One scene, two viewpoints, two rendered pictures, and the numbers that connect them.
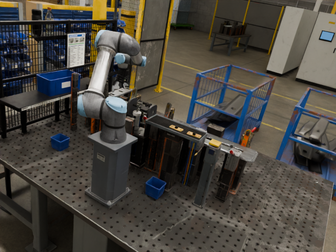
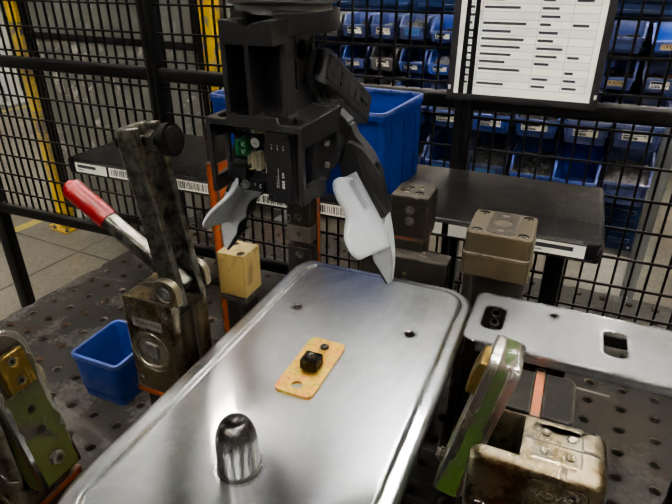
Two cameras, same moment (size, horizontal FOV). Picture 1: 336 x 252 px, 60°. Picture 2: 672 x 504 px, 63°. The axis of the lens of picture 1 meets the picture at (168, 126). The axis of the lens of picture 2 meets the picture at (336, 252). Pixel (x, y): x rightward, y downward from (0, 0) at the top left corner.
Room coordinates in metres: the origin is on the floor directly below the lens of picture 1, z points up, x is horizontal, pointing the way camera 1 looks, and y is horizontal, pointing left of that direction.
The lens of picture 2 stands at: (2.23, 0.04, 1.34)
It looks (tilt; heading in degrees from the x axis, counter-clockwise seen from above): 27 degrees down; 89
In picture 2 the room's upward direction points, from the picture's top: straight up
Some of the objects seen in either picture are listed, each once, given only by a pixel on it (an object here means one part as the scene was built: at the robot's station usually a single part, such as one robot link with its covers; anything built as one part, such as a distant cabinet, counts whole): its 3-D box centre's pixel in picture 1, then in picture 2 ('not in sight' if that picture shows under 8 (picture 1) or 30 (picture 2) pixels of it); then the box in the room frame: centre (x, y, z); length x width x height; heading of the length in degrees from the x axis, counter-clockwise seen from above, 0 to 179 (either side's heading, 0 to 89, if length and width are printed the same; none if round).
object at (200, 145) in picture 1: (193, 157); not in sight; (1.74, -0.21, 0.90); 0.13 x 0.10 x 0.41; 156
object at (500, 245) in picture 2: not in sight; (485, 342); (2.44, 0.65, 0.88); 0.08 x 0.08 x 0.36; 66
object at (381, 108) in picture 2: (59, 82); (317, 133); (2.21, 0.93, 1.09); 0.30 x 0.17 x 0.13; 152
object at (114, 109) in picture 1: (114, 110); not in sight; (1.47, 0.30, 1.27); 0.13 x 0.12 x 0.14; 90
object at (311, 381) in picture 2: not in sight; (311, 362); (2.21, 0.45, 1.01); 0.08 x 0.04 x 0.01; 66
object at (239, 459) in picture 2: not in sight; (237, 449); (2.16, 0.33, 1.02); 0.03 x 0.03 x 0.07
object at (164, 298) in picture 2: not in sight; (166, 292); (2.08, 0.49, 1.06); 0.03 x 0.01 x 0.03; 156
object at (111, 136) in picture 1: (114, 129); not in sight; (1.47, 0.30, 1.15); 0.15 x 0.15 x 0.10
